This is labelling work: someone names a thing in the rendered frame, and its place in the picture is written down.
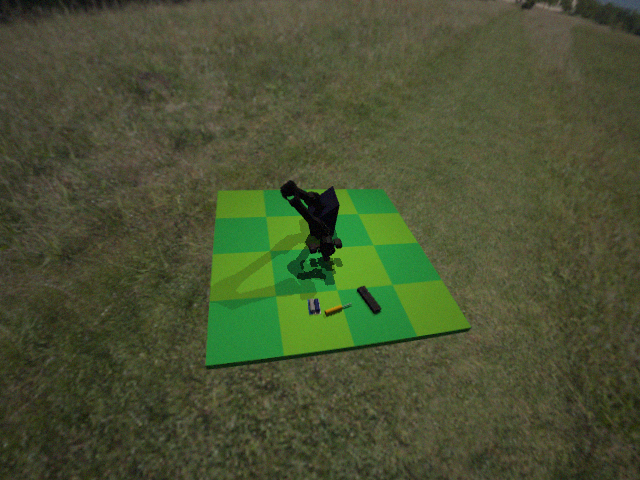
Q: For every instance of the black rectangular bar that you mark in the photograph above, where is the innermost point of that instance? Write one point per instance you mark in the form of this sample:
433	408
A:
368	298

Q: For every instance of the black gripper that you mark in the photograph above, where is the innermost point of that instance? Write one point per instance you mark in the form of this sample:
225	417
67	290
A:
313	248

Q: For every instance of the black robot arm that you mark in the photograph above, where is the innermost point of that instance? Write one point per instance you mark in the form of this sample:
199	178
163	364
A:
315	224

